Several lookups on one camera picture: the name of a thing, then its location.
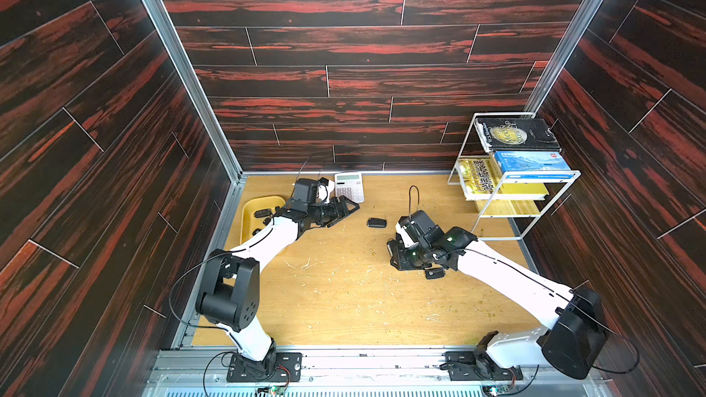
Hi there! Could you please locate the black car key front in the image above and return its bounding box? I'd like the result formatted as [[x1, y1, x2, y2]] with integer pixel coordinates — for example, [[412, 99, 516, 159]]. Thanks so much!
[[254, 209, 273, 219]]

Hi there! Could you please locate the yellow book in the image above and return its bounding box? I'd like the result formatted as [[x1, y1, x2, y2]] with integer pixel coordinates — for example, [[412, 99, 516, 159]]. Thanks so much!
[[455, 158, 549, 201]]

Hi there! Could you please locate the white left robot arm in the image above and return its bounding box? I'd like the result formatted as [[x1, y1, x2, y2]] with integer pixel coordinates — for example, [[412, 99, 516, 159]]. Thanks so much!
[[195, 178, 360, 374]]

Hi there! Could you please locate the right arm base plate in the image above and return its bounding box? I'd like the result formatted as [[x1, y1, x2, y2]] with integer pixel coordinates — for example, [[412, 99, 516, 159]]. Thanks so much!
[[439, 351, 523, 382]]

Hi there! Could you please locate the large black smart key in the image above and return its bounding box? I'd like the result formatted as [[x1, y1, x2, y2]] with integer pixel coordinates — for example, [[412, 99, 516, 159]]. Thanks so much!
[[367, 218, 387, 229]]

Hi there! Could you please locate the white calculator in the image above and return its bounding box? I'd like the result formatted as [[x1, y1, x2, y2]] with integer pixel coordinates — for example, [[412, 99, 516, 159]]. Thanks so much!
[[334, 172, 365, 203]]

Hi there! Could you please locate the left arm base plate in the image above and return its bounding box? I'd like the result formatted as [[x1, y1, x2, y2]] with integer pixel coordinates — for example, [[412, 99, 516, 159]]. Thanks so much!
[[226, 351, 303, 383]]

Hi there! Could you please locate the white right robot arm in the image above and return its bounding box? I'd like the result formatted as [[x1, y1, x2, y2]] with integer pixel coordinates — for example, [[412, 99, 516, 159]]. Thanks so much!
[[387, 211, 609, 380]]

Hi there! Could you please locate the blue book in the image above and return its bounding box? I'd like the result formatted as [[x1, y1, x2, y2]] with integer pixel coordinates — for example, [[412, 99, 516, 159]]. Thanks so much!
[[493, 151, 574, 181]]

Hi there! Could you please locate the white metal shelf rack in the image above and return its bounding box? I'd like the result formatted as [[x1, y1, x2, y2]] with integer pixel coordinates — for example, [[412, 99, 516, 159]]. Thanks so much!
[[447, 112, 581, 242]]

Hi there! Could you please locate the yellow plastic storage box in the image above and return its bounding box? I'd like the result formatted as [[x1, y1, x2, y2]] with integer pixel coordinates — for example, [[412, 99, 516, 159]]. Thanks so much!
[[240, 196, 285, 244]]

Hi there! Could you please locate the black book gold emblem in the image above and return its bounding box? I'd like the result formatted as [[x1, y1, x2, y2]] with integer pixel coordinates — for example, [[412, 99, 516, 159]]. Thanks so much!
[[475, 117, 562, 153]]

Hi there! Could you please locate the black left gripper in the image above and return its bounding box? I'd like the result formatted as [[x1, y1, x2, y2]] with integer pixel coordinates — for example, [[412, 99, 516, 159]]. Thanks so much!
[[306, 196, 360, 227]]

